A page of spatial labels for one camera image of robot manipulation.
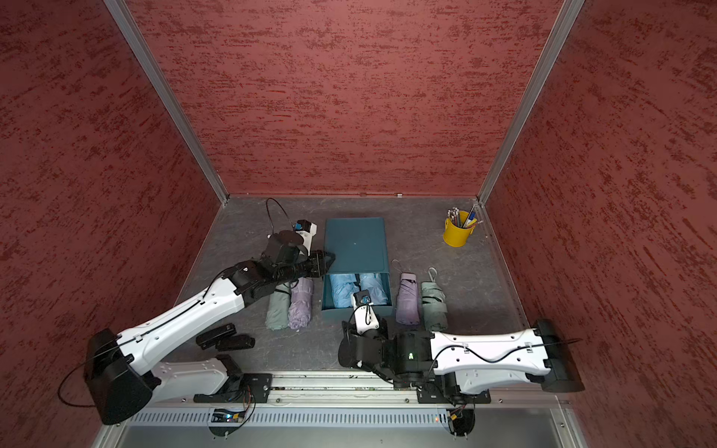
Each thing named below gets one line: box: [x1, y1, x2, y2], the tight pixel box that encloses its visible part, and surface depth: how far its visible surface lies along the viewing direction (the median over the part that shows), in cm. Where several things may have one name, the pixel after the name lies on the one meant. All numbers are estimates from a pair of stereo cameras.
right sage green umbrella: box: [421, 266, 449, 333], surface depth 88 cm
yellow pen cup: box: [442, 218, 477, 248], surface depth 102 cm
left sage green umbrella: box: [265, 281, 291, 331], surface depth 86 cm
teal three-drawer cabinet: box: [322, 216, 394, 320], surface depth 79 cm
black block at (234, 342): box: [214, 334, 256, 352], surface depth 82 cm
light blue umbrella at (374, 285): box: [359, 272, 389, 306], surface depth 76 cm
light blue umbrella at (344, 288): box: [329, 273, 360, 308], surface depth 74 cm
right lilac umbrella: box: [395, 272, 421, 325], surface depth 89 cm
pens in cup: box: [446, 203, 484, 228], surface depth 102 cm
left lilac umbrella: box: [288, 277, 314, 330], surface depth 86 cm
